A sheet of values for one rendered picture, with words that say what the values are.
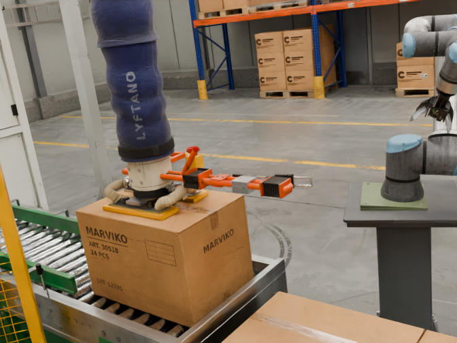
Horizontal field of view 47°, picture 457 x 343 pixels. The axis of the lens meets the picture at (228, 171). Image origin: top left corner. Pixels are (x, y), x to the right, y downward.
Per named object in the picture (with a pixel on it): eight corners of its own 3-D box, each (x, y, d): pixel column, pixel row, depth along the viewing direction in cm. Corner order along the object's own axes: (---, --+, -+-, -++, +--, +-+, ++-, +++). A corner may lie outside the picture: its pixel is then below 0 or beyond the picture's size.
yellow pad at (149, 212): (102, 210, 217) (100, 199, 216) (120, 201, 225) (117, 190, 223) (162, 220, 197) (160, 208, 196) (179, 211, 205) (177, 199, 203)
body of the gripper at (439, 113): (423, 118, 196) (434, 92, 187) (426, 105, 202) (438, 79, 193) (443, 124, 194) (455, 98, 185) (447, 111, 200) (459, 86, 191)
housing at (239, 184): (231, 192, 187) (230, 180, 186) (242, 186, 193) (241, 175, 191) (247, 194, 183) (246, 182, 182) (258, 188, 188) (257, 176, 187)
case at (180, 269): (93, 294, 233) (75, 210, 221) (156, 256, 263) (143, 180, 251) (194, 329, 197) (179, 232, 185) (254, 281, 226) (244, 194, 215)
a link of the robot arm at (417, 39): (404, 15, 250) (402, 30, 190) (432, 14, 246) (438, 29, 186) (404, 41, 254) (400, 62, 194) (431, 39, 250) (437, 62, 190)
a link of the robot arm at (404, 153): (385, 167, 248) (386, 131, 242) (424, 169, 242) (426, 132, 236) (384, 179, 234) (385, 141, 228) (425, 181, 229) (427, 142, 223)
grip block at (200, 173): (182, 188, 199) (179, 173, 198) (198, 180, 207) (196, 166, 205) (199, 190, 194) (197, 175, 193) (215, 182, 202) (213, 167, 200)
